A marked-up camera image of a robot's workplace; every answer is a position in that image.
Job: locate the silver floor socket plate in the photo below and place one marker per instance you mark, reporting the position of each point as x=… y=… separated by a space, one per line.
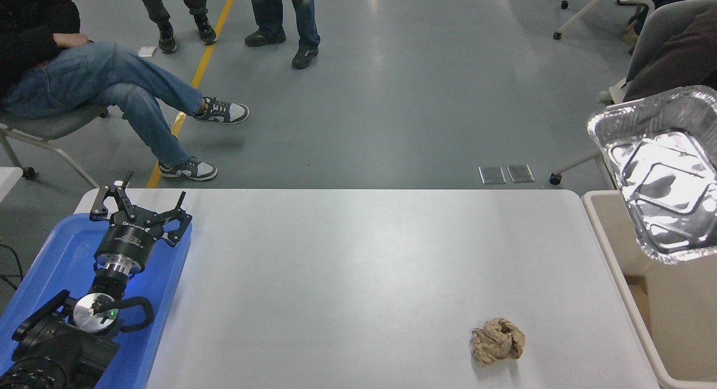
x=520 y=174
x=492 y=175

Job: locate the blue plastic tray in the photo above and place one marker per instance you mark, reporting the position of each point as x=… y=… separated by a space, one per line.
x=61 y=254

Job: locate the white chair with castors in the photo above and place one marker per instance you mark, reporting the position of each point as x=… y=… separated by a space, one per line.
x=588 y=5

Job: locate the rectangular foil tray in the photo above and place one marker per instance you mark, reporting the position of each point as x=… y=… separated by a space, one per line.
x=666 y=181

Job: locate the large pale bin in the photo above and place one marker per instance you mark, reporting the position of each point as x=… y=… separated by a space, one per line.
x=672 y=322

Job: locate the standing person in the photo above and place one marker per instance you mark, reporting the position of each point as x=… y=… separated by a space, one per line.
x=151 y=2
x=269 y=8

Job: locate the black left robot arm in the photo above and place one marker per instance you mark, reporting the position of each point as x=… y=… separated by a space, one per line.
x=61 y=350

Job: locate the white frame chair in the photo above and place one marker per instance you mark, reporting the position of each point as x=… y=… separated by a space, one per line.
x=658 y=30

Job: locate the small white paper scrap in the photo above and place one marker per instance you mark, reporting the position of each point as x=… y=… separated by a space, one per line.
x=147 y=51

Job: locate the white side table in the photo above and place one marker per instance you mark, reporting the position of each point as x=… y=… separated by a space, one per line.
x=8 y=181

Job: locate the crumpled tan paper ball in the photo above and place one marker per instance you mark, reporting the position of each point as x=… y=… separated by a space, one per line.
x=497 y=343

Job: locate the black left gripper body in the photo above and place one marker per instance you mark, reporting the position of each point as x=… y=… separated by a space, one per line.
x=127 y=239

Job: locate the grey chair with castors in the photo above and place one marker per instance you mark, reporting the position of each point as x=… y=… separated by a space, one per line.
x=50 y=125

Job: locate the seated person with crossed legs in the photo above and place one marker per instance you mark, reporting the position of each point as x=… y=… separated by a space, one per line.
x=84 y=75

